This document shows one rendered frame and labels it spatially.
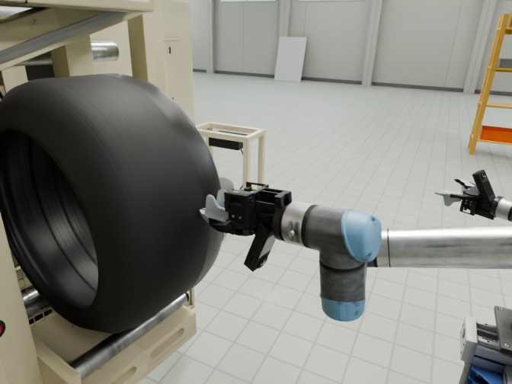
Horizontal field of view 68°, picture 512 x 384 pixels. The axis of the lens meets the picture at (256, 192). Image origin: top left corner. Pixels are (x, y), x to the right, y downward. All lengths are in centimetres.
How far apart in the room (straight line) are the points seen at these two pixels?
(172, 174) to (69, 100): 23
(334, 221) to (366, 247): 6
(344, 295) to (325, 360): 159
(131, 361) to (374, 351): 158
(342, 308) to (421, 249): 19
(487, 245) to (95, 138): 70
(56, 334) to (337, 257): 87
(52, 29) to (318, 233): 94
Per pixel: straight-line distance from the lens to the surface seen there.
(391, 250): 75
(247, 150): 315
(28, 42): 123
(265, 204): 67
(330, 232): 60
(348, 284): 64
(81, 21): 131
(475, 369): 157
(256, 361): 219
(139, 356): 104
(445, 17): 1388
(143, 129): 78
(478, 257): 76
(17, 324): 92
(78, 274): 122
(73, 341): 121
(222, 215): 74
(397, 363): 232
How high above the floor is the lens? 159
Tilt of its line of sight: 23 degrees down
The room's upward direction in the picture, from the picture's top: 2 degrees clockwise
